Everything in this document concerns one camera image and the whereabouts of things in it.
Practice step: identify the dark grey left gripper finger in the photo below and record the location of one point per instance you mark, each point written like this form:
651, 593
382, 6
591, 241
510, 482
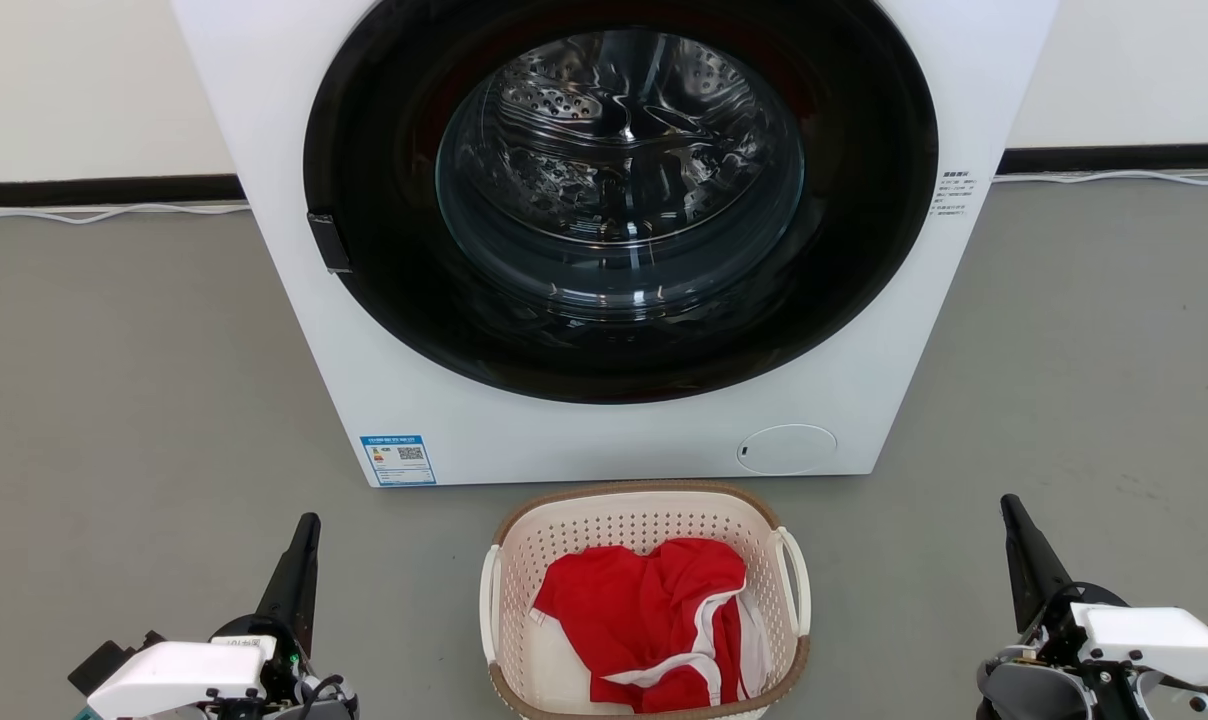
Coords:
294, 585

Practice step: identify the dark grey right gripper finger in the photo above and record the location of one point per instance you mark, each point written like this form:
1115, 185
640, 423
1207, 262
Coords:
1032, 570

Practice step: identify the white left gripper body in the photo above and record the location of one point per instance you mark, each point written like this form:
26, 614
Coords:
179, 675

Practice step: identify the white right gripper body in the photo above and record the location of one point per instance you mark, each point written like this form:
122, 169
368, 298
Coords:
1154, 645

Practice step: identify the white brown-rimmed laundry basket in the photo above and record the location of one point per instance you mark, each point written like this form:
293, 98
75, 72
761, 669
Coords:
634, 515

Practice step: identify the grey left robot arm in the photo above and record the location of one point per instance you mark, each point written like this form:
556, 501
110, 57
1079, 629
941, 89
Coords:
314, 708

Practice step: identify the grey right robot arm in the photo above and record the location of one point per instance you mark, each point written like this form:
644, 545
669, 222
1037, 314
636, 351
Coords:
1019, 695

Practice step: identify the blue energy label sticker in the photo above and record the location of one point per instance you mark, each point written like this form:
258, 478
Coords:
398, 461

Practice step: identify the round white filter cover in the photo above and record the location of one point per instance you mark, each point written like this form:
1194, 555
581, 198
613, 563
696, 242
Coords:
786, 450

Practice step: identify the white front-load washing machine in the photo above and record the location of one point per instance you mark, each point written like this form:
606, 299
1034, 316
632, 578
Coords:
564, 440

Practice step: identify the red garment with white trim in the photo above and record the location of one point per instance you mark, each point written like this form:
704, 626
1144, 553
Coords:
634, 610

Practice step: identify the black round glass door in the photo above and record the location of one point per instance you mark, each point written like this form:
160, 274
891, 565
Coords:
384, 250

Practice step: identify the small printed text sticker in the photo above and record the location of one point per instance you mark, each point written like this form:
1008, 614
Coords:
953, 194

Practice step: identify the black baseboard strip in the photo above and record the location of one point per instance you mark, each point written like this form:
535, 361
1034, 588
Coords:
1124, 158
94, 192

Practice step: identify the stainless steel washer drum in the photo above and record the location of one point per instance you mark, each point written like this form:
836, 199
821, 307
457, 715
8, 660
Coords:
614, 150

